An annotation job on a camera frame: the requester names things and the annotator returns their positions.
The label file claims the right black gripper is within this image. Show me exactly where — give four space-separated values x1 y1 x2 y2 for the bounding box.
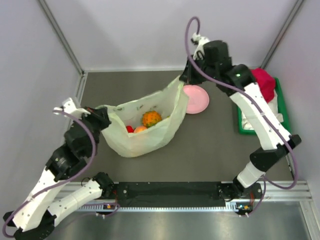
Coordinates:
179 54 218 86

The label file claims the red bell pepper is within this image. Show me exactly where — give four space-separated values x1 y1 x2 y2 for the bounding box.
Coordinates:
126 125 134 133

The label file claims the pink peach fruit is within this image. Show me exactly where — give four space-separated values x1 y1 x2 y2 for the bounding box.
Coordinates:
133 125 148 134

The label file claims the toy pineapple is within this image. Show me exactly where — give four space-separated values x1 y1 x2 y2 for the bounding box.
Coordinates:
141 110 162 128

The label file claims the pale green plastic bag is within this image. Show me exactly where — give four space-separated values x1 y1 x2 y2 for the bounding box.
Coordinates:
97 77 189 158

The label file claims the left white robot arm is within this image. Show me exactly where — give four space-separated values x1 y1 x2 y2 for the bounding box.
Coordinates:
2 107 114 240

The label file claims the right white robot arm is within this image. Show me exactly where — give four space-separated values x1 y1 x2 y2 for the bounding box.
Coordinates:
179 36 302 198

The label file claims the pink plate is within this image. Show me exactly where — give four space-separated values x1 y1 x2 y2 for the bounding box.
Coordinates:
183 85 210 115

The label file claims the red cloth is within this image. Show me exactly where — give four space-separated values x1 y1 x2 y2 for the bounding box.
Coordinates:
251 68 276 103

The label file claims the white cloth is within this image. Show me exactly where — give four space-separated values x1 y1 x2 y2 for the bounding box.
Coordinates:
240 90 284 131

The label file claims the green plastic tray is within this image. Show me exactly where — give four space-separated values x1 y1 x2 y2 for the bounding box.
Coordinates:
237 77 291 136

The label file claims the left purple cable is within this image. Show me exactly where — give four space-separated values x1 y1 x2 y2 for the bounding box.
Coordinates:
0 106 97 238

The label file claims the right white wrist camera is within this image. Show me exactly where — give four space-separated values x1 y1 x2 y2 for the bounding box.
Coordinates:
191 32 210 60

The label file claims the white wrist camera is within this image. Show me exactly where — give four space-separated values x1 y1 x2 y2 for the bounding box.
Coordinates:
53 97 91 119
191 32 210 60

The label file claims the aluminium frame rail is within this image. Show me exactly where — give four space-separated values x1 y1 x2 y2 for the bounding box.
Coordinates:
39 72 88 240

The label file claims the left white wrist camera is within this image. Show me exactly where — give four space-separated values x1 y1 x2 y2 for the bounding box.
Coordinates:
53 97 91 119

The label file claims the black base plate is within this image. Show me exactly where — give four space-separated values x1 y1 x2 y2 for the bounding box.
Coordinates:
107 181 262 208

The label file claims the grey slotted cable duct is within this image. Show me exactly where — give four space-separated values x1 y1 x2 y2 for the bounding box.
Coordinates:
74 201 256 213

